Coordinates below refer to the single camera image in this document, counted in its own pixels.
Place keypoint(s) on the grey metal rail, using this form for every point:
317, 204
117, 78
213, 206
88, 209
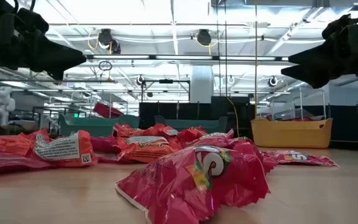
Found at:
42, 80

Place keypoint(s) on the black overhead light rail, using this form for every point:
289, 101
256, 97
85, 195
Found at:
182, 57

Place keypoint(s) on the black partition screen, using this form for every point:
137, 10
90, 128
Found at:
353, 121

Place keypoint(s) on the white metal rack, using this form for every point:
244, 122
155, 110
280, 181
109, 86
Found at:
301, 102

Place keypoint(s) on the yellow plastic bin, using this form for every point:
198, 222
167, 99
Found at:
291, 137

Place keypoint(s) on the blue plastic bin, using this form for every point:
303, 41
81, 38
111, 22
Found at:
213, 124

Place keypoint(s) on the pink translucent candy wrapper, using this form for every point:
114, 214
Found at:
104, 146

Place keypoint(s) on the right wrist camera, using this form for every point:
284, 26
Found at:
337, 28

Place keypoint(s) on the black gantry frame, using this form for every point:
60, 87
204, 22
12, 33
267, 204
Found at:
166, 81

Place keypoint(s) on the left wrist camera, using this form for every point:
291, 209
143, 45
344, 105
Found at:
33, 21

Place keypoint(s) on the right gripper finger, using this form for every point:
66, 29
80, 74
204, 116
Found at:
319, 55
315, 76

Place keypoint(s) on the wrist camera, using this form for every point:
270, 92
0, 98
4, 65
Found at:
33, 21
337, 28

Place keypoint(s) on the black partition panels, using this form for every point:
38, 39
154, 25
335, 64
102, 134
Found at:
166, 110

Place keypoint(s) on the red plastic bin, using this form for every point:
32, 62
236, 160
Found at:
106, 110

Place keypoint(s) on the teal green plastic bin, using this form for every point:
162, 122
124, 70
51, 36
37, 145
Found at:
98, 127

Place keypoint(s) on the black aluminium rig frame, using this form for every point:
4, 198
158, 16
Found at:
353, 144

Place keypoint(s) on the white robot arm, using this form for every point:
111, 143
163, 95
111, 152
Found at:
2, 102

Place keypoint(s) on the long red candy wrapper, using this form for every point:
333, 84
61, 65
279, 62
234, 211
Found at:
5, 161

